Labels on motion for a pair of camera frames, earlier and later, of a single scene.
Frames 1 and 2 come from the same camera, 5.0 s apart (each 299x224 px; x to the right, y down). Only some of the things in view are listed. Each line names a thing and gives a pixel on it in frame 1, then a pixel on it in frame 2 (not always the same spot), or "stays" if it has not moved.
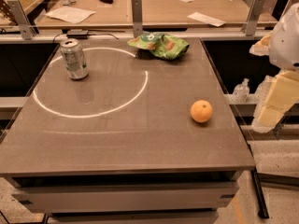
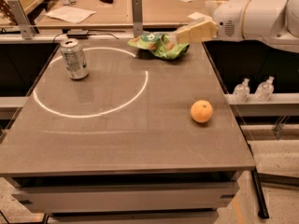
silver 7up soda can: x=75 y=58 stays
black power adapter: x=77 y=35 stays
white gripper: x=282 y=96 to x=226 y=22
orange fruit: x=201 y=110 stays
